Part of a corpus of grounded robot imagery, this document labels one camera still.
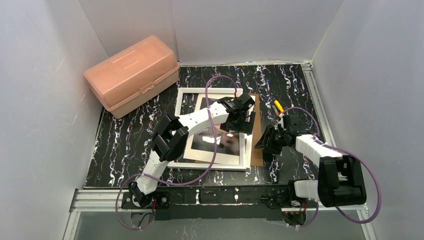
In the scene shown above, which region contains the sunset photo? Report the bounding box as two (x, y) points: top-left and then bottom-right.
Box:
(187, 116), (240, 156)

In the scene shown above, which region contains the brown frame backing board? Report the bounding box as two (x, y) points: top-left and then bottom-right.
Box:
(245, 93), (265, 168)

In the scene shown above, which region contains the clear grey screwdriver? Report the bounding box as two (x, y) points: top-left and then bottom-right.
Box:
(272, 105), (282, 120)

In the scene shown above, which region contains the yellow handled screwdriver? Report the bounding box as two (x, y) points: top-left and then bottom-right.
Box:
(273, 100), (284, 116)

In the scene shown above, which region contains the white picture frame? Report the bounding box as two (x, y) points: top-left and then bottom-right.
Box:
(168, 87), (252, 171)

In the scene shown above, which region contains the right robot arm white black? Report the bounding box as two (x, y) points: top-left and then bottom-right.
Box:
(254, 114), (367, 207)

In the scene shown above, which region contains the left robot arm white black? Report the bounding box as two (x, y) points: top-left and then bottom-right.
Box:
(128, 93), (255, 208)

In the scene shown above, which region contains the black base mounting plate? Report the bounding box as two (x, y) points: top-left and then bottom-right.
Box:
(118, 185), (317, 225)

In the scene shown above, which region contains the translucent orange plastic box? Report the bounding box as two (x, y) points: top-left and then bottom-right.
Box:
(84, 35), (180, 119)

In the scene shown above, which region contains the aluminium right side rail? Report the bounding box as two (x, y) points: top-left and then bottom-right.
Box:
(300, 62), (337, 147)

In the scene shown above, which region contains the aluminium rail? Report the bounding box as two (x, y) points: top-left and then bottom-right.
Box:
(300, 62), (337, 147)
(69, 187), (369, 213)

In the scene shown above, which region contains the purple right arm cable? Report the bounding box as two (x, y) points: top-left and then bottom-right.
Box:
(279, 106), (383, 229)

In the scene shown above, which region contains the aluminium front rail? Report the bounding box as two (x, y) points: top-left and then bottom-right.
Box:
(69, 187), (369, 213)

